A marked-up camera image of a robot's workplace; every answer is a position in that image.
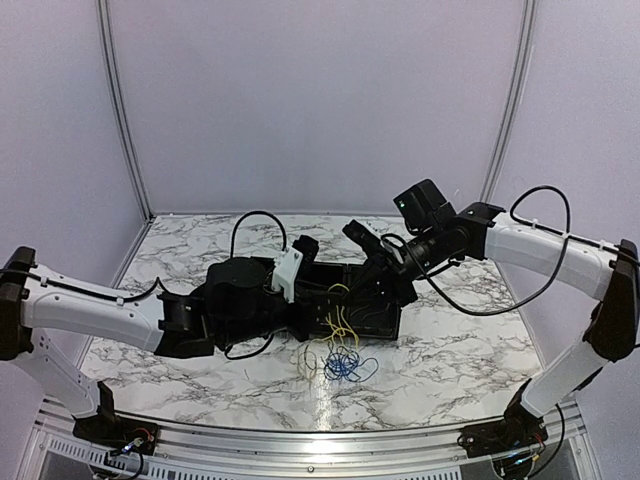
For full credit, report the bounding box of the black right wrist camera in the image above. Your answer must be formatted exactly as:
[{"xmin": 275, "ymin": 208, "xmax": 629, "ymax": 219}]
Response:
[{"xmin": 393, "ymin": 179, "xmax": 456, "ymax": 235}]

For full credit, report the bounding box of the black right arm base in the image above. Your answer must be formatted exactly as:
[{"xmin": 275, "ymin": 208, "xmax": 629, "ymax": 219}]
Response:
[{"xmin": 457, "ymin": 380, "xmax": 548, "ymax": 458}]

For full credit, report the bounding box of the blue cable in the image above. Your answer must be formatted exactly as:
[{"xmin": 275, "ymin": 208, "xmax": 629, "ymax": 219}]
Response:
[{"xmin": 322, "ymin": 347, "xmax": 381, "ymax": 384}]

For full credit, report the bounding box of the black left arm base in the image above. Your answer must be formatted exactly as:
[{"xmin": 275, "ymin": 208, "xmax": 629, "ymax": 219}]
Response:
[{"xmin": 72, "ymin": 381, "xmax": 159, "ymax": 455}]

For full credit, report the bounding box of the aluminium front table rail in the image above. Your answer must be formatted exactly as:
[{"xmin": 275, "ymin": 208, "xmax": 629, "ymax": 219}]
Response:
[{"xmin": 17, "ymin": 398, "xmax": 601, "ymax": 479}]

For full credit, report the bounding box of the aluminium corner post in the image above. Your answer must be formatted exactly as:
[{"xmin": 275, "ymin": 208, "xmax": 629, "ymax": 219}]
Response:
[
  {"xmin": 479, "ymin": 0, "xmax": 539, "ymax": 203},
  {"xmin": 95, "ymin": 0, "xmax": 154, "ymax": 223}
]

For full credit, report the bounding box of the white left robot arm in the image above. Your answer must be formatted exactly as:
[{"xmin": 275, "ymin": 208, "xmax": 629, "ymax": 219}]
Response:
[{"xmin": 1, "ymin": 235, "xmax": 319, "ymax": 445}]

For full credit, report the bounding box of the yellow cable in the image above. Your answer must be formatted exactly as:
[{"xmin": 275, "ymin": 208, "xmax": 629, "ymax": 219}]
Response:
[{"xmin": 297, "ymin": 283, "xmax": 364, "ymax": 381}]

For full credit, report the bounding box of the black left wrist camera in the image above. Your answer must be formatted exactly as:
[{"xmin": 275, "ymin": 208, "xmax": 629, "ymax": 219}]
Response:
[{"xmin": 271, "ymin": 247, "xmax": 303, "ymax": 303}]

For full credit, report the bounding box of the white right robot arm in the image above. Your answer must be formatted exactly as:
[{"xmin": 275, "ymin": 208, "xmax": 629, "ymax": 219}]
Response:
[{"xmin": 343, "ymin": 203, "xmax": 639, "ymax": 448}]

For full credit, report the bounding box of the black right storage bin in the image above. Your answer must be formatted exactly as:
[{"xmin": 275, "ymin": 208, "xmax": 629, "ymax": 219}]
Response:
[{"xmin": 345, "ymin": 265, "xmax": 401, "ymax": 341}]

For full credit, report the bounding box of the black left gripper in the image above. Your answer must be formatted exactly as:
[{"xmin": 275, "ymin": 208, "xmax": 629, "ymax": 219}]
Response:
[{"xmin": 220, "ymin": 283, "xmax": 342, "ymax": 349}]

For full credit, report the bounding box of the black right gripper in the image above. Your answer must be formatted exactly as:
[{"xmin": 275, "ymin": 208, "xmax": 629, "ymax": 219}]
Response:
[{"xmin": 341, "ymin": 226, "xmax": 447, "ymax": 308}]

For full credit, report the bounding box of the aluminium right corner post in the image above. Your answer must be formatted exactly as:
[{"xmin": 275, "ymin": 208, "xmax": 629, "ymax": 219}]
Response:
[{"xmin": 479, "ymin": 0, "xmax": 539, "ymax": 203}]

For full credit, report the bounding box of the aluminium left corner post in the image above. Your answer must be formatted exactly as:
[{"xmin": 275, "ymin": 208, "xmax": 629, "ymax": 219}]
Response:
[{"xmin": 95, "ymin": 0, "xmax": 154, "ymax": 223}]

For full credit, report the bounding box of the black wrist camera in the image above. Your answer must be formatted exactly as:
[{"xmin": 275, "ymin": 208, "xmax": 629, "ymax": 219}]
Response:
[
  {"xmin": 271, "ymin": 247, "xmax": 303, "ymax": 303},
  {"xmin": 393, "ymin": 179, "xmax": 456, "ymax": 235}
]

